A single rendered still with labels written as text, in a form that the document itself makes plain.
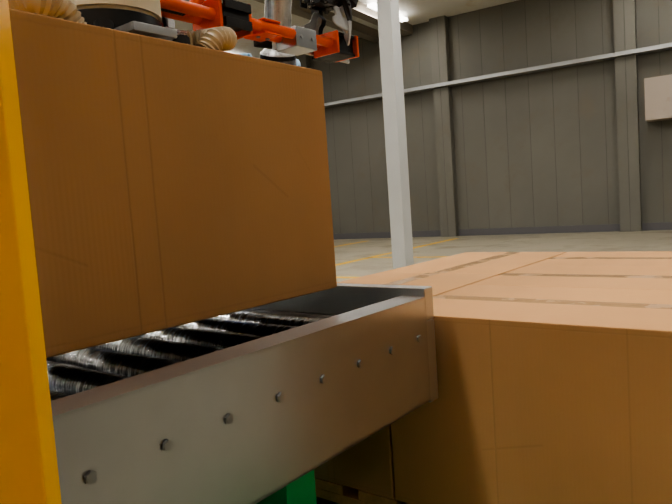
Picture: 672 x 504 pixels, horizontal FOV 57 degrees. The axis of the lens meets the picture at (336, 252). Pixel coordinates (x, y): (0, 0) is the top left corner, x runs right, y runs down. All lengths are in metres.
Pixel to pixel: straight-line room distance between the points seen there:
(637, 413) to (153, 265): 0.78
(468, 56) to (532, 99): 1.43
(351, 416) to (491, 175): 10.70
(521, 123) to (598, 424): 10.43
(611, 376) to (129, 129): 0.83
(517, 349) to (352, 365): 0.34
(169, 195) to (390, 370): 0.45
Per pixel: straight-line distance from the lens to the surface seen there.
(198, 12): 1.25
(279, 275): 1.05
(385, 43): 4.91
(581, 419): 1.17
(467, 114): 11.79
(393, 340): 1.05
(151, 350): 1.16
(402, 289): 1.15
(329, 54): 1.53
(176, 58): 0.95
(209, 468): 0.78
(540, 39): 11.56
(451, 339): 1.22
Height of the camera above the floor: 0.77
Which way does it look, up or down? 5 degrees down
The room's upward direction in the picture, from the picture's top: 4 degrees counter-clockwise
